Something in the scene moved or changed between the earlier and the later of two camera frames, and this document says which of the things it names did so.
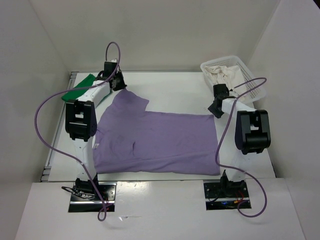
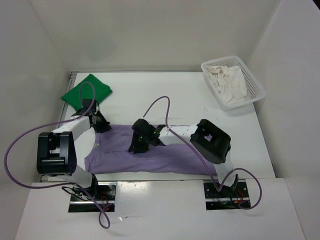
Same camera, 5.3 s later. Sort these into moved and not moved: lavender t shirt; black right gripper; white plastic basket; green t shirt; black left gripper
Moved: black left gripper; black right gripper; lavender t shirt
Not moved: green t shirt; white plastic basket
